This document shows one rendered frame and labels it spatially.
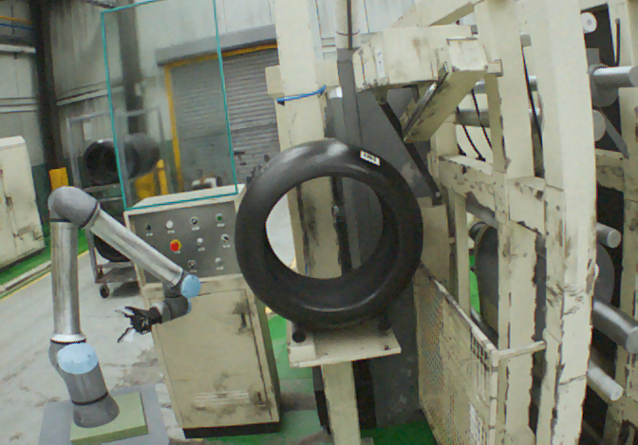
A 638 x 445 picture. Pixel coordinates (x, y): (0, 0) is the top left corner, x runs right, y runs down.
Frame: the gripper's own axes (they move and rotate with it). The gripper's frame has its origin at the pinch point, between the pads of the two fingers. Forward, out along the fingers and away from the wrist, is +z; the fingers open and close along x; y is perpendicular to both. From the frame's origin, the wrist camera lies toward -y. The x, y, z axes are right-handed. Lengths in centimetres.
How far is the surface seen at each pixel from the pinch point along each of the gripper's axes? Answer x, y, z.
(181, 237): -20, -20, -52
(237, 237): -48, 51, -18
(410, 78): -101, 97, -28
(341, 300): -21, 67, -56
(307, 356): -11, 73, -29
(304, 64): -101, 38, -59
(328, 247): -35, 53, -64
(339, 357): -11, 81, -36
